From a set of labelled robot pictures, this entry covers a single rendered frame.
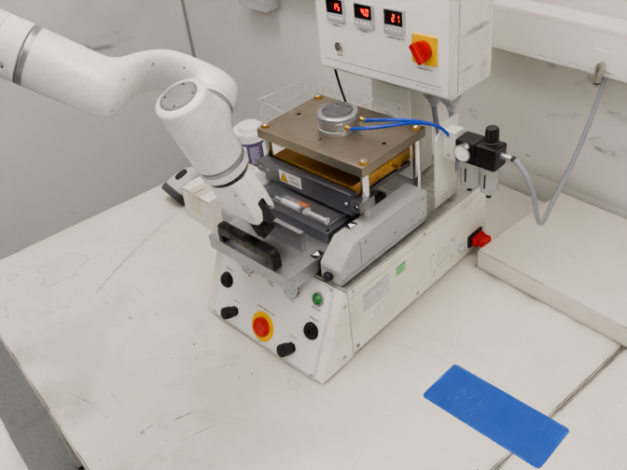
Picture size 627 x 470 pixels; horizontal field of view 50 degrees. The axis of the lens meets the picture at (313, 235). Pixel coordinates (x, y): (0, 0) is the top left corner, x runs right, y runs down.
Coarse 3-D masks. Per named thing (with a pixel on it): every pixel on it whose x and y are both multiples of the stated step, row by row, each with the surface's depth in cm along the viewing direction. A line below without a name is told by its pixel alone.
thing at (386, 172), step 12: (276, 156) 131; (288, 156) 131; (300, 156) 130; (396, 156) 126; (408, 156) 129; (300, 168) 127; (312, 168) 126; (324, 168) 126; (336, 168) 125; (384, 168) 125; (396, 168) 126; (336, 180) 122; (348, 180) 121; (372, 180) 123; (384, 180) 126; (360, 192) 122
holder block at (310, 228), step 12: (384, 192) 128; (276, 204) 129; (276, 216) 129; (288, 216) 126; (300, 216) 125; (348, 216) 123; (300, 228) 125; (312, 228) 122; (324, 228) 121; (336, 228) 121; (324, 240) 121
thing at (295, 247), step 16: (240, 224) 129; (288, 224) 121; (272, 240) 124; (288, 240) 122; (304, 240) 119; (240, 256) 123; (256, 256) 121; (288, 256) 120; (304, 256) 119; (320, 256) 119; (256, 272) 122; (272, 272) 117; (288, 272) 116; (304, 272) 117; (288, 288) 116
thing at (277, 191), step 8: (280, 184) 133; (272, 192) 131; (280, 192) 131; (288, 192) 130; (296, 192) 130; (280, 200) 128; (288, 200) 128; (296, 200) 128; (304, 200) 127; (312, 200) 127; (296, 208) 126; (304, 208) 125; (312, 208) 125; (320, 208) 125; (328, 208) 124; (312, 216) 123; (320, 216) 123; (328, 216) 122; (336, 216) 122
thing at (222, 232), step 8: (224, 224) 123; (224, 232) 122; (232, 232) 121; (240, 232) 120; (224, 240) 125; (232, 240) 122; (240, 240) 120; (248, 240) 118; (256, 240) 118; (248, 248) 119; (256, 248) 117; (264, 248) 116; (272, 248) 115; (264, 256) 116; (272, 256) 115; (280, 256) 116; (272, 264) 116; (280, 264) 117
